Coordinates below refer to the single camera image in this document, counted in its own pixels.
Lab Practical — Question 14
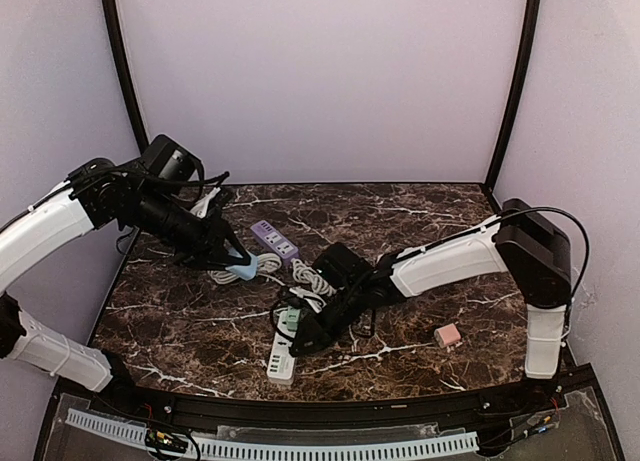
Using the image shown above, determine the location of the green plug adapter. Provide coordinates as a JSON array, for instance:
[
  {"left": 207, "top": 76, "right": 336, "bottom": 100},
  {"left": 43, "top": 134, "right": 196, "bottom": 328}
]
[{"left": 285, "top": 307, "right": 301, "bottom": 333}]

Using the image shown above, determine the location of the blue plug adapter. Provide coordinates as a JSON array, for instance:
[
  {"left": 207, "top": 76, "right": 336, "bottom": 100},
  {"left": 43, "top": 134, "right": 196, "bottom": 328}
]
[{"left": 225, "top": 254, "right": 258, "bottom": 281}]

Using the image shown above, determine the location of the purple power strip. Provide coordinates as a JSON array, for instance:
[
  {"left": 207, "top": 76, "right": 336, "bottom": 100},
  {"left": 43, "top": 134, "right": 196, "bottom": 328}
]
[{"left": 250, "top": 220, "right": 299, "bottom": 265}]

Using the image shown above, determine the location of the white power strip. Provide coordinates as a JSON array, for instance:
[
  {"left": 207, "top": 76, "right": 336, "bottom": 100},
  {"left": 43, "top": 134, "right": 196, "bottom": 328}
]
[{"left": 266, "top": 308, "right": 296, "bottom": 386}]

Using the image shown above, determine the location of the white power strip cord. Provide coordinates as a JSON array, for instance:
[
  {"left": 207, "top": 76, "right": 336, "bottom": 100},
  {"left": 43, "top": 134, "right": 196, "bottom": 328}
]
[{"left": 207, "top": 253, "right": 291, "bottom": 288}]

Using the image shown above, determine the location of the pink plug adapter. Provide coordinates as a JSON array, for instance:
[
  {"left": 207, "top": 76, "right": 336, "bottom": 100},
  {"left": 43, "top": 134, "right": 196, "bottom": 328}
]
[{"left": 434, "top": 323, "right": 461, "bottom": 348}]

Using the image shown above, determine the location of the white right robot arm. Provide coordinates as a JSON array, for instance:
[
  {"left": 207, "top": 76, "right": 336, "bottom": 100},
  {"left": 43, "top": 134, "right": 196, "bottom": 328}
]
[{"left": 289, "top": 198, "right": 591, "bottom": 381}]

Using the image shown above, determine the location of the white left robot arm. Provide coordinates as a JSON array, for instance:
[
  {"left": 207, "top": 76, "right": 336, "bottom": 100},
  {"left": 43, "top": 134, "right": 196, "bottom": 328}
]
[{"left": 1, "top": 148, "right": 256, "bottom": 393}]

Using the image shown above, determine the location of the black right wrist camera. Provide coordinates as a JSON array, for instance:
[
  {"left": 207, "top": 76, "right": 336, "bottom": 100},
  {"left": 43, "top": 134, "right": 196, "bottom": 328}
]
[{"left": 312, "top": 242, "right": 373, "bottom": 290}]

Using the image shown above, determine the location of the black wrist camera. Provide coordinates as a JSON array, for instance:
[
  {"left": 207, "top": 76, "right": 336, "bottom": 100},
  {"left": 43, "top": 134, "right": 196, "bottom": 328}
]
[
  {"left": 140, "top": 134, "right": 204, "bottom": 181},
  {"left": 312, "top": 242, "right": 373, "bottom": 290}
]

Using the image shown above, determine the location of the black front table rail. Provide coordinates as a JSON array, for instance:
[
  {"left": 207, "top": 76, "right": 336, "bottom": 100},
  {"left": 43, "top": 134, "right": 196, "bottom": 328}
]
[{"left": 90, "top": 372, "right": 578, "bottom": 434}]

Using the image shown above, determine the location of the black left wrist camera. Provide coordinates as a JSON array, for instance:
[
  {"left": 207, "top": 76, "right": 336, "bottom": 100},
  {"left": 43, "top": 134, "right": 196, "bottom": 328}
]
[{"left": 140, "top": 134, "right": 204, "bottom": 181}]

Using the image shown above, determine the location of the white slotted cable duct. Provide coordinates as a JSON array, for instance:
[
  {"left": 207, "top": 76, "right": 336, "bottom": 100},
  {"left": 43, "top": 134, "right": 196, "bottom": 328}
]
[{"left": 65, "top": 408, "right": 479, "bottom": 460}]

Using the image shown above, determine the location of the black frame post left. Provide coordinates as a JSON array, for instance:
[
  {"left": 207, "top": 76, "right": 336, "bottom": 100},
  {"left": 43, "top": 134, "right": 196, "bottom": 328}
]
[{"left": 101, "top": 0, "right": 149, "bottom": 154}]

